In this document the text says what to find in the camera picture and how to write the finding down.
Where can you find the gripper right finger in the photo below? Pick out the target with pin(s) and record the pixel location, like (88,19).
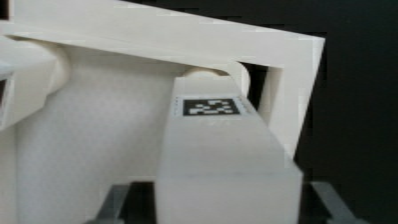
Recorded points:
(324,207)

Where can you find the white desk leg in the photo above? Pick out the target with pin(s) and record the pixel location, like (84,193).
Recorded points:
(35,74)
(228,180)

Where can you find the white desk top tray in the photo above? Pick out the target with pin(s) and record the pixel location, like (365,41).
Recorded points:
(86,144)

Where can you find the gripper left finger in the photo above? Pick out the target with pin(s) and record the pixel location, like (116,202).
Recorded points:
(129,205)

